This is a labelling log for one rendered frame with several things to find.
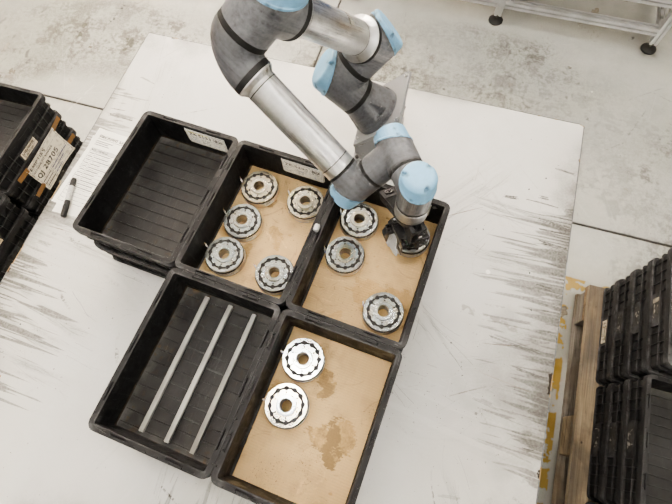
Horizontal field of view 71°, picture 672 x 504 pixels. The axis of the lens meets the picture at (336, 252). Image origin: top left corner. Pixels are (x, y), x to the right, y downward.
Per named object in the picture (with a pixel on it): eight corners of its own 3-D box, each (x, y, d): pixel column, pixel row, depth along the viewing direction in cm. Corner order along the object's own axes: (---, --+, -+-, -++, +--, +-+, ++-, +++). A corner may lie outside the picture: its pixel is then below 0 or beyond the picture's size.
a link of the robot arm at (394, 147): (353, 147, 103) (371, 188, 99) (391, 114, 97) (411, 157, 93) (375, 155, 109) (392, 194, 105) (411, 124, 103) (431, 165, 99)
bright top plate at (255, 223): (236, 199, 130) (235, 198, 130) (267, 213, 128) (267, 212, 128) (217, 228, 127) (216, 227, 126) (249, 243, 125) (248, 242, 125)
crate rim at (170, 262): (149, 114, 136) (145, 109, 134) (242, 143, 131) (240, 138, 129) (74, 232, 122) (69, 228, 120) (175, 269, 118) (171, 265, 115)
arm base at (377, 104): (364, 103, 150) (342, 85, 144) (400, 82, 138) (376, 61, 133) (356, 141, 144) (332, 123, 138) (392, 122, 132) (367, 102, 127)
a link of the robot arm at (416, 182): (429, 151, 93) (447, 186, 90) (421, 179, 103) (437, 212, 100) (392, 162, 92) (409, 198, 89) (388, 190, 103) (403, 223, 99)
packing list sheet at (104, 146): (94, 127, 160) (94, 126, 160) (155, 142, 157) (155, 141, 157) (46, 209, 149) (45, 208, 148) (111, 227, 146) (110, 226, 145)
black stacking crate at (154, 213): (161, 135, 145) (147, 111, 134) (248, 162, 140) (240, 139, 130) (93, 245, 131) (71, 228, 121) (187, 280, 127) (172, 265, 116)
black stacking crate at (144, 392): (187, 282, 126) (172, 267, 116) (288, 319, 122) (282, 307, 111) (111, 428, 113) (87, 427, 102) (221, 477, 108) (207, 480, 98)
